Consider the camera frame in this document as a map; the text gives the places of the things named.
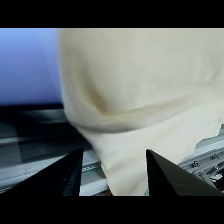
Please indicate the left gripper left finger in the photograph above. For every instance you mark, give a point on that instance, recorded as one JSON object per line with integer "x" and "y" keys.
{"x": 63, "y": 178}

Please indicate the cream garment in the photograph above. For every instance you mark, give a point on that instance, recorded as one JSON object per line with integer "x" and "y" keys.
{"x": 140, "y": 86}

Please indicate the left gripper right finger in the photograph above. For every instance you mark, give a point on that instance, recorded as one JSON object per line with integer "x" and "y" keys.
{"x": 166, "y": 180}

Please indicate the silver frame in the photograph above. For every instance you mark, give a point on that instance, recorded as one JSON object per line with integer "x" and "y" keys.
{"x": 203, "y": 160}

